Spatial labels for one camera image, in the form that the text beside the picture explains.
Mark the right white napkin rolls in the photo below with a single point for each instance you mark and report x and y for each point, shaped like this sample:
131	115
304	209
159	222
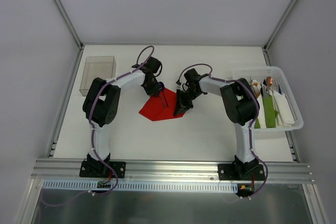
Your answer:
284	116

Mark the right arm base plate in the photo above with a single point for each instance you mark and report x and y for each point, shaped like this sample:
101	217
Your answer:
231	172

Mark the red paper napkin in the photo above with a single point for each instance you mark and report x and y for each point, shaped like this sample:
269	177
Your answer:
154	111

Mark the white slotted cable duct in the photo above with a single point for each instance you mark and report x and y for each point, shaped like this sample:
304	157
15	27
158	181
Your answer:
141	186

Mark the white napkin roll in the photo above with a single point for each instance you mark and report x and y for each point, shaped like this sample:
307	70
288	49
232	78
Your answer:
256	88

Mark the aluminium front rail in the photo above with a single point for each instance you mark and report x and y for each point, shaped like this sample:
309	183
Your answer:
173	171

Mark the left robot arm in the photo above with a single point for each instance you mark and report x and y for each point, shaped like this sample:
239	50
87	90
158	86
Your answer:
102	101

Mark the left green napkin roll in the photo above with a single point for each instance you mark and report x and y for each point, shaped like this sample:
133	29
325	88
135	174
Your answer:
257	124

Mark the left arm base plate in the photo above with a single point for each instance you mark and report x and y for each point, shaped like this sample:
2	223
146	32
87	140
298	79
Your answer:
96	169

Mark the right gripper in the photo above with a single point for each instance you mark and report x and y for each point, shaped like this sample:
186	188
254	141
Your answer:
184	98

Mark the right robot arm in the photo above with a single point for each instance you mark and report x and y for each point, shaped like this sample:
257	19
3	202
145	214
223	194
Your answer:
241	107

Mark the white plastic basket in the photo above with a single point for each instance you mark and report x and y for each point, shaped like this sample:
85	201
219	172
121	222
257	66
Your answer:
280	84

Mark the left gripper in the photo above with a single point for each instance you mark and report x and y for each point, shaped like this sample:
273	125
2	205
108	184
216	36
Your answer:
153	89

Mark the copper spoon in basket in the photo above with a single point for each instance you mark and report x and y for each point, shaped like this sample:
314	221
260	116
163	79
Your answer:
269	82

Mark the iridescent purple spoon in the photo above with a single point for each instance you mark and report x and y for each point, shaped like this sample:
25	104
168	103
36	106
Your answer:
166	99

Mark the clear plastic box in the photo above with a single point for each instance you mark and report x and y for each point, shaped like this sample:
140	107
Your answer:
103	67

